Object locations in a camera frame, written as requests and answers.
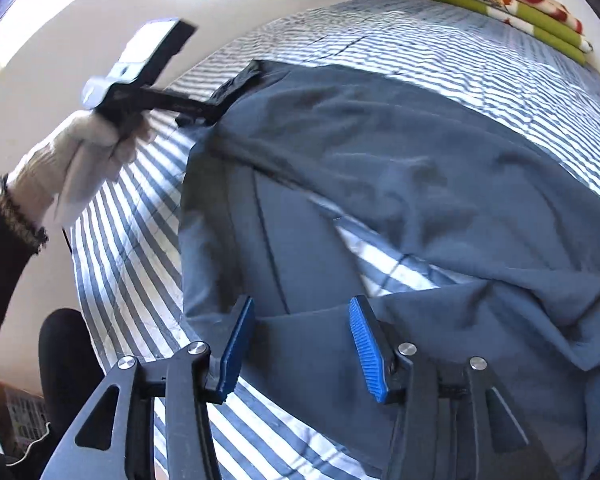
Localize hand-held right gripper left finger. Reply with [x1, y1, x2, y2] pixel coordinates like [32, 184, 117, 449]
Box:
[40, 296, 257, 480]

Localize person's leg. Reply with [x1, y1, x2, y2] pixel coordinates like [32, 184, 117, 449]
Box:
[37, 308, 111, 446]

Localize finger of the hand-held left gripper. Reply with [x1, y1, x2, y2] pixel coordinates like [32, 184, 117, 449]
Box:
[147, 85, 221, 128]

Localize person's left forearm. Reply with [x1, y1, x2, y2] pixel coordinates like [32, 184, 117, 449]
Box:
[0, 175, 49, 391]

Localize dark navy pants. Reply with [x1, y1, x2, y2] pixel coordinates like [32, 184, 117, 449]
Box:
[177, 59, 600, 480]

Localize blue striped quilt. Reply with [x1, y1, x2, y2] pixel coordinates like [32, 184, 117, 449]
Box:
[70, 75, 476, 480]

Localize person's left hand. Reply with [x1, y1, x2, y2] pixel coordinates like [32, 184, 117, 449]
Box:
[7, 110, 151, 226]

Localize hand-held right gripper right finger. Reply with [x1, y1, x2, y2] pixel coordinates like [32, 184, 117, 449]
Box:
[348, 296, 561, 480]

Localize blue checkered bed sheet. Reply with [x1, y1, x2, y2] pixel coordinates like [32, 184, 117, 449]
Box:
[230, 0, 600, 206]

